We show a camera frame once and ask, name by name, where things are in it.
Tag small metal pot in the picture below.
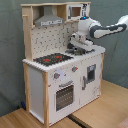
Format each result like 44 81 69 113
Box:
67 48 85 55

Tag left stove knob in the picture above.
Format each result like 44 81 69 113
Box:
54 73 60 79

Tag black toy stovetop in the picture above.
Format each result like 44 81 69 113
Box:
34 53 70 66

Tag grey range hood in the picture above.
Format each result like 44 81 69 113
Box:
35 5 64 27

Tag grey toy sink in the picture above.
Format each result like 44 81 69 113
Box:
65 47 95 55

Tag stove knob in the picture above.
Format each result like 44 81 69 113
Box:
72 66 78 72
54 73 60 79

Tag white cabinet door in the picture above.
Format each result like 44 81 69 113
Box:
80 55 102 106

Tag toy oven door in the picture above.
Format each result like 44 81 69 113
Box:
49 79 79 124

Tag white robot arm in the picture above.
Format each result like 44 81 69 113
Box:
70 15 128 51

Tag right stove knob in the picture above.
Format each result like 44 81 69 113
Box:
72 66 78 72

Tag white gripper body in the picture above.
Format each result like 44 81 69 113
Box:
70 33 93 51

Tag wooden toy kitchen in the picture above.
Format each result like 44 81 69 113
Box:
22 2 105 127

